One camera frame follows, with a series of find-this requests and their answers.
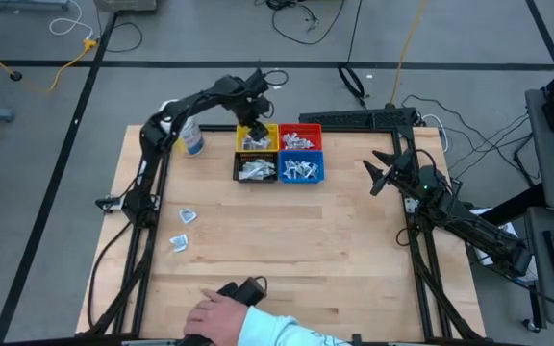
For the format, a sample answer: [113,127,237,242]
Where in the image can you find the red slotted plastic basket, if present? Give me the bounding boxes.
[279,122,324,152]

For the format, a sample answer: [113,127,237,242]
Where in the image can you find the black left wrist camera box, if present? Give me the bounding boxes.
[244,68,270,95]

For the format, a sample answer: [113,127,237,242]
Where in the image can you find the yellow floor cable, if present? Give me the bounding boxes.
[0,34,101,92]

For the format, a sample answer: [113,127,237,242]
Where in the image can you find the white yellow wipes canister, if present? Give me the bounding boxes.
[159,99,207,158]

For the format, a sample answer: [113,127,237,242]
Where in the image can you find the blue slotted plastic basket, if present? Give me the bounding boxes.
[279,150,326,185]

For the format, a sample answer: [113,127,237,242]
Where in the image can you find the white floor cable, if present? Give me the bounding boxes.
[48,0,96,40]

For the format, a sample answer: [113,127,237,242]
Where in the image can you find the yellow slotted plastic basket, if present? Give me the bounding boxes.
[236,123,281,153]

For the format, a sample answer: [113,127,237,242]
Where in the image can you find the black desk support beam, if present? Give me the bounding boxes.
[478,185,547,227]

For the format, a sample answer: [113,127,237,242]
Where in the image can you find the black handheld device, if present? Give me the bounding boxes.
[175,276,269,346]

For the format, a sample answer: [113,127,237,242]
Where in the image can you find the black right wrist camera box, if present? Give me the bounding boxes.
[394,151,418,178]

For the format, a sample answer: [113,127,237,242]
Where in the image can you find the black slotted plastic basket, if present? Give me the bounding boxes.
[232,151,280,185]

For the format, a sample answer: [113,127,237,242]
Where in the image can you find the black floor cable tangle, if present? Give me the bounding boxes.
[255,0,348,47]

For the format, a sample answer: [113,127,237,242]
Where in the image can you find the yellow hanging cord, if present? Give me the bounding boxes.
[389,0,428,108]

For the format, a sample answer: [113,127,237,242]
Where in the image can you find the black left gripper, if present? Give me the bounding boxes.
[236,93,274,142]

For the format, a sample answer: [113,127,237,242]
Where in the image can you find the person's forearm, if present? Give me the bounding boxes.
[237,305,354,346]

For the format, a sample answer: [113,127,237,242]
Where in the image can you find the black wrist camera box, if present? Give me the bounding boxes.
[394,151,418,178]
[244,68,270,95]

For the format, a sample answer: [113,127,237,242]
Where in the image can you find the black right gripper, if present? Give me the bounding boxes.
[362,149,422,198]

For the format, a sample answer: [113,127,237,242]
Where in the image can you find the black hanging cable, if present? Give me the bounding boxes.
[336,0,368,108]

